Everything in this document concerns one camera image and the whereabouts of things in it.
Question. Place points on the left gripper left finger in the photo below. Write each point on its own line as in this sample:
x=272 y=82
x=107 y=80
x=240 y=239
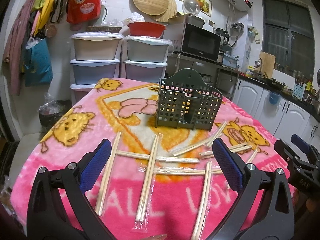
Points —
x=46 y=214

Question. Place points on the red plastic basin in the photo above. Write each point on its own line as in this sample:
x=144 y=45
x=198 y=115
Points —
x=146 y=29

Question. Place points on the dark green utensil basket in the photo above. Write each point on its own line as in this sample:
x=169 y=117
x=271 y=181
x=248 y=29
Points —
x=186 y=101

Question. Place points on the woven wicker basket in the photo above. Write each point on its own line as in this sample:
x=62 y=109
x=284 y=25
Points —
x=107 y=29

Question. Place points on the metal shelf rack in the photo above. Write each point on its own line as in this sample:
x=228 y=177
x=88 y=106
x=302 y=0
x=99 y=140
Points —
x=219 y=76

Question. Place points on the purple middle drawer bin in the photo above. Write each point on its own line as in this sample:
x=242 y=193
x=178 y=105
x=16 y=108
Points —
x=143 y=71

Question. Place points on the black trash bag bin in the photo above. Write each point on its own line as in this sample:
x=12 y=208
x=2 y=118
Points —
x=51 y=111

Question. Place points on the chopsticks diagonal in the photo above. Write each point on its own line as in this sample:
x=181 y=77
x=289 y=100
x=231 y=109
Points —
x=191 y=147

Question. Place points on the pink cartoon blanket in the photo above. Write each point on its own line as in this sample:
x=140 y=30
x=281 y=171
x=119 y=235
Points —
x=135 y=160

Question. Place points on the blue middle drawer bin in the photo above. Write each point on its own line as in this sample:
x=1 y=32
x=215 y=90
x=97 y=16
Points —
x=89 y=72

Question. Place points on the chopsticks vertical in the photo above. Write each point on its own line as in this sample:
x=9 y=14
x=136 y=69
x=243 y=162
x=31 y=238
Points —
x=203 y=203
x=147 y=181

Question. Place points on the beige top drawer bin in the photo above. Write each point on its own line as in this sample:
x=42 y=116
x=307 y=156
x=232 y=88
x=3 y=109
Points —
x=96 y=45

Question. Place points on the black microwave oven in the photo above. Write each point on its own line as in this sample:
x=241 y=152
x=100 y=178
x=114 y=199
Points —
x=192 y=40

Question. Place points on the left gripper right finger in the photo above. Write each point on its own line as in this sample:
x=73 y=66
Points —
x=263 y=208

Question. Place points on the glass pot lid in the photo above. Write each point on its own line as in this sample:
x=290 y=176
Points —
x=191 y=7

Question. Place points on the white kitchen cabinets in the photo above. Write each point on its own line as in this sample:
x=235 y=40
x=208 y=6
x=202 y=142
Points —
x=281 y=116

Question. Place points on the dark window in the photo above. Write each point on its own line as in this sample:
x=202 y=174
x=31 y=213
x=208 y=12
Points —
x=288 y=35

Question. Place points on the black blender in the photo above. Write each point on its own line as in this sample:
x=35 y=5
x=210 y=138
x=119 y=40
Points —
x=224 y=36

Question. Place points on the blue hanging bag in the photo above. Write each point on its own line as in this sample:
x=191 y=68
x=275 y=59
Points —
x=37 y=63

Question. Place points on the yellow hanging cloth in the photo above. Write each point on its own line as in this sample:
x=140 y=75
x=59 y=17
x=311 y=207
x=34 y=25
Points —
x=43 y=17

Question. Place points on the green top drawer bin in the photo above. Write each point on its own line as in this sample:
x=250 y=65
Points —
x=148 y=49

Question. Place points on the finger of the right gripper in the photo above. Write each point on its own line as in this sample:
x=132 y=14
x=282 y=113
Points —
x=284 y=150
x=300 y=143

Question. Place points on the left hand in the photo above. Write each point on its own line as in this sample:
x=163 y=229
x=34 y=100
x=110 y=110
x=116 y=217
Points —
x=157 y=237

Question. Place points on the wooden cutting board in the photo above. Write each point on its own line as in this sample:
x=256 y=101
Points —
x=268 y=61

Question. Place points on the red hanging bag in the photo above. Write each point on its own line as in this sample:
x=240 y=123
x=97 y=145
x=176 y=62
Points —
x=83 y=10

